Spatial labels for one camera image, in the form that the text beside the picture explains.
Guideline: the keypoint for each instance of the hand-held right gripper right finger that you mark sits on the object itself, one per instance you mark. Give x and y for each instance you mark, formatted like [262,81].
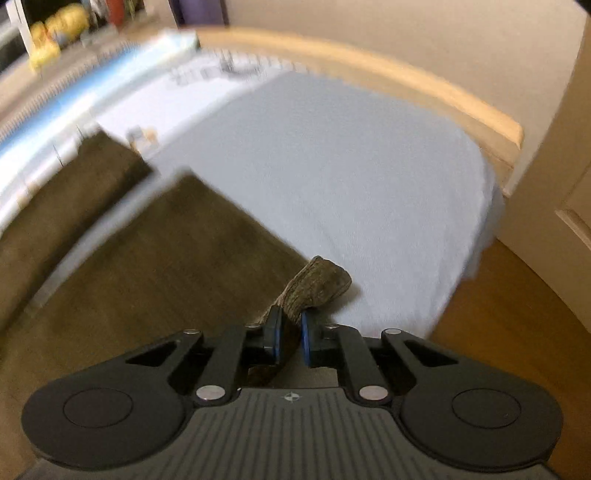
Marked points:
[305,339]

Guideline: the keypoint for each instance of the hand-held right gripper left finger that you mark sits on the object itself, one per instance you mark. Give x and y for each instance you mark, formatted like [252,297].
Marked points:
[273,337]

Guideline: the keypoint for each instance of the brown ribbed sweater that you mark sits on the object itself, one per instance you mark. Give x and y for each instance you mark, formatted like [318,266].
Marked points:
[152,258]

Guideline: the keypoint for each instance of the grey bed sheet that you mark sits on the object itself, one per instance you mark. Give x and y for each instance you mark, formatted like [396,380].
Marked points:
[332,175]

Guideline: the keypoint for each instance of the cream door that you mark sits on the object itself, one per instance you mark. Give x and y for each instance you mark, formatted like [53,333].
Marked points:
[554,194]

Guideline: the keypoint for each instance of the yellow plush toys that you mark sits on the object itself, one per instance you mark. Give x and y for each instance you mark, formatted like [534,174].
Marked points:
[60,27]

